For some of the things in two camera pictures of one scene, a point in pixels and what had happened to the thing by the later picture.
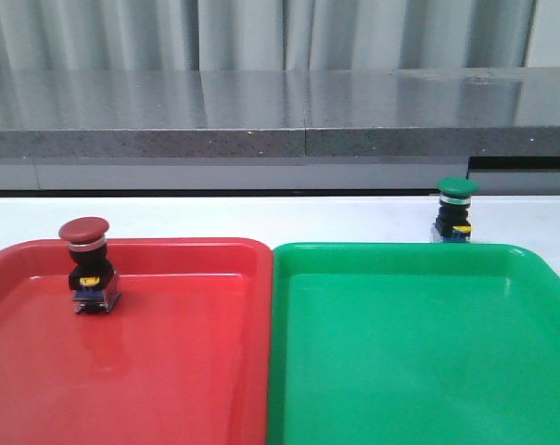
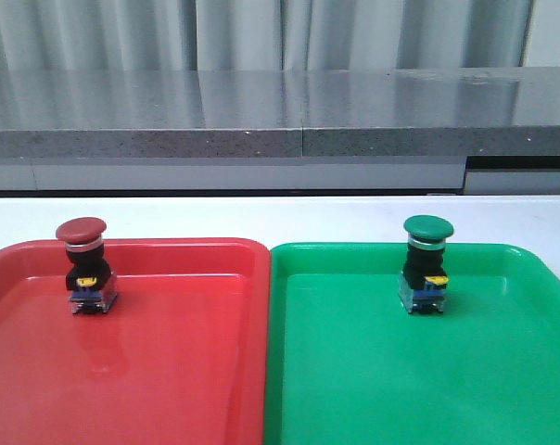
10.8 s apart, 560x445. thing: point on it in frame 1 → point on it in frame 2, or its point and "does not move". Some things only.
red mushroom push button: [92, 278] does not move
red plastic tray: [184, 358] does not move
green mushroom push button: [451, 224] → [423, 281]
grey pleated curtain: [209, 35] does not move
